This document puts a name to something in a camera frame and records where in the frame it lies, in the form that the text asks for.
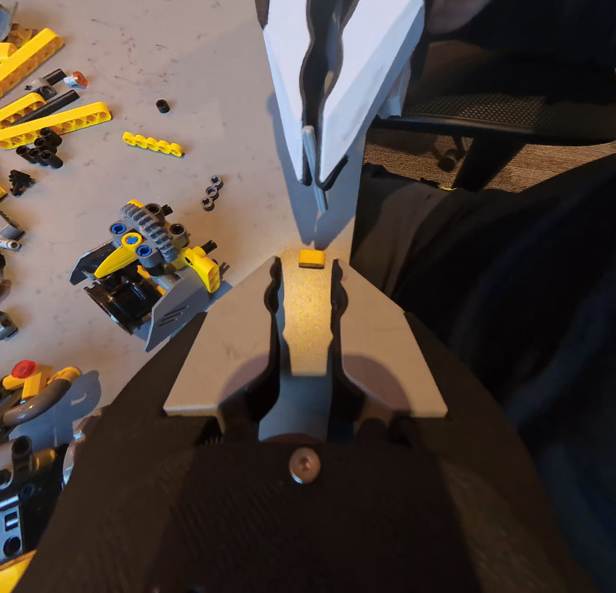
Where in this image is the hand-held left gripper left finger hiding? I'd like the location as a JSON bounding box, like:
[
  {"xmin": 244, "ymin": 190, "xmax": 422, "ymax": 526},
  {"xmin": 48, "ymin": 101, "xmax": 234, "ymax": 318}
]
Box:
[{"xmin": 164, "ymin": 256, "xmax": 285, "ymax": 418}]

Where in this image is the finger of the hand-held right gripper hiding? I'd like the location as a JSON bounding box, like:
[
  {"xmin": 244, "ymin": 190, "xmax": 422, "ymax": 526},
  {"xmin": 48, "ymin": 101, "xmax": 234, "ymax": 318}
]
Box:
[
  {"xmin": 262, "ymin": 0, "xmax": 318, "ymax": 186},
  {"xmin": 315, "ymin": 0, "xmax": 426, "ymax": 191}
]

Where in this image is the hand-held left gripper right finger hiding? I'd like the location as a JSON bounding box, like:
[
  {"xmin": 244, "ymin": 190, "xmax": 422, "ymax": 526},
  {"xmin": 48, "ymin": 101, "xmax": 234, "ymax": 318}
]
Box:
[{"xmin": 329, "ymin": 258, "xmax": 448, "ymax": 418}]

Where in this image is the yellow brick wheel subassembly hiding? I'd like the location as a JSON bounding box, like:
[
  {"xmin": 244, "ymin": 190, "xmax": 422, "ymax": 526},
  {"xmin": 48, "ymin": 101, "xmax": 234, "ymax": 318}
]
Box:
[{"xmin": 70, "ymin": 199, "xmax": 223, "ymax": 353}]

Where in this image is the thin grey axle rod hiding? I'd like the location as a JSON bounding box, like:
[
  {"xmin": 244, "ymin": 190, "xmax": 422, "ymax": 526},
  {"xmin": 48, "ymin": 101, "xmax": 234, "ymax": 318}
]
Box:
[{"xmin": 302, "ymin": 126, "xmax": 329, "ymax": 214}]

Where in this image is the yellow holed beam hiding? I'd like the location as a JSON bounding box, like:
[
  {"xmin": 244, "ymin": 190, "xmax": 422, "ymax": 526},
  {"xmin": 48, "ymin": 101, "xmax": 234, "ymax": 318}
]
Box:
[{"xmin": 122, "ymin": 131, "xmax": 185, "ymax": 158}]

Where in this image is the yellow brick vehicle model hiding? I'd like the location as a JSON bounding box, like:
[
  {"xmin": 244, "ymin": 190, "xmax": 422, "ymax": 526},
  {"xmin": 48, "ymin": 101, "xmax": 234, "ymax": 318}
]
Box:
[{"xmin": 0, "ymin": 360, "xmax": 104, "ymax": 572}]

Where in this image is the spread of yellow beams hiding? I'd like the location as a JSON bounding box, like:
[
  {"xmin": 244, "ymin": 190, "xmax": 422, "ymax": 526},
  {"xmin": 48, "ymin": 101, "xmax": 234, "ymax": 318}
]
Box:
[{"xmin": 0, "ymin": 28, "xmax": 113, "ymax": 151}]

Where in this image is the person's right hand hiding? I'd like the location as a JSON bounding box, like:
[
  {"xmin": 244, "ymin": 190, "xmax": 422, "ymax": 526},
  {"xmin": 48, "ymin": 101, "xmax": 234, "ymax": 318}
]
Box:
[{"xmin": 428, "ymin": 0, "xmax": 503, "ymax": 35}]

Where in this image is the person's dark clothing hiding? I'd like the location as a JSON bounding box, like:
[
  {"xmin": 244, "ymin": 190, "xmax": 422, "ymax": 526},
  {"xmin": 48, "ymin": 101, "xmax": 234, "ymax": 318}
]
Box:
[{"xmin": 351, "ymin": 0, "xmax": 616, "ymax": 593}]

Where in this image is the black connector cluster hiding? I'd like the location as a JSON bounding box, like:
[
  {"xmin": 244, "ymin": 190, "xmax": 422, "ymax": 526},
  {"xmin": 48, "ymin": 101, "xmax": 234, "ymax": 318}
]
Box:
[{"xmin": 9, "ymin": 127, "xmax": 64, "ymax": 197}]

